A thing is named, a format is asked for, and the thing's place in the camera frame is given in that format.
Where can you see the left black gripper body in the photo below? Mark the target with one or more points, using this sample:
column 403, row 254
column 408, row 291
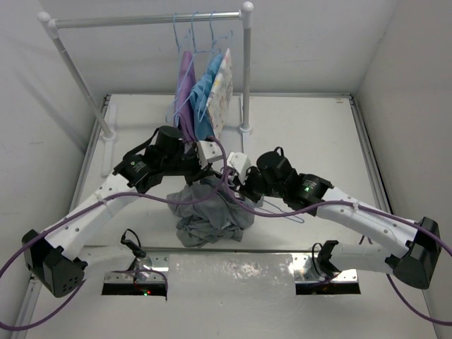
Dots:
column 189, row 166

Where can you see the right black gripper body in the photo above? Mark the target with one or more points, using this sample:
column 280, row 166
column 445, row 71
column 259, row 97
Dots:
column 255, row 185

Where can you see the purple t shirt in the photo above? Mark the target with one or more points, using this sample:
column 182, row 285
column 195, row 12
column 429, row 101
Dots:
column 183, row 112

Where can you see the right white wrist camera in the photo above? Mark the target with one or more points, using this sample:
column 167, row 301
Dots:
column 239, row 163

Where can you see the light blue t shirt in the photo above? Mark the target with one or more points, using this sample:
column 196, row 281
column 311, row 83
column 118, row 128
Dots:
column 199, row 96

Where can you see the white patterned t shirt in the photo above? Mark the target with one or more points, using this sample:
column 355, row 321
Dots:
column 220, row 95

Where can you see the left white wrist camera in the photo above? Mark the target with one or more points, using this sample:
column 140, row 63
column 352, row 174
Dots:
column 208, row 153

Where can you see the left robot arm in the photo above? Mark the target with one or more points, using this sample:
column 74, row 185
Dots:
column 57, row 255

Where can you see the grey t shirt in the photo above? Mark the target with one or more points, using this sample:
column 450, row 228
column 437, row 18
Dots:
column 210, row 221

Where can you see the light blue wire hanger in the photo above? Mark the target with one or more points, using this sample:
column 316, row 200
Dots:
column 272, row 208

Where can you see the white front cover panel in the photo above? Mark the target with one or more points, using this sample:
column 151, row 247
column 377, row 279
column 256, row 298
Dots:
column 237, row 296

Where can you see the light blue hanger with purple shirt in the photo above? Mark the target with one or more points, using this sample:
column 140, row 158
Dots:
column 183, row 44

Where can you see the white garment rack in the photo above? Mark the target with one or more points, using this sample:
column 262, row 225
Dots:
column 106, row 119

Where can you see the light blue hanger with patterned shirt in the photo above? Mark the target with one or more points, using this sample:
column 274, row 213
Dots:
column 219, row 41

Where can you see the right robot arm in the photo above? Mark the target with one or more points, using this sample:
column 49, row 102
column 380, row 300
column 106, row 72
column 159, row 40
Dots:
column 404, row 248

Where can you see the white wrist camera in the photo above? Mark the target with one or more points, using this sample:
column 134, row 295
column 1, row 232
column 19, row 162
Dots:
column 208, row 153
column 239, row 163

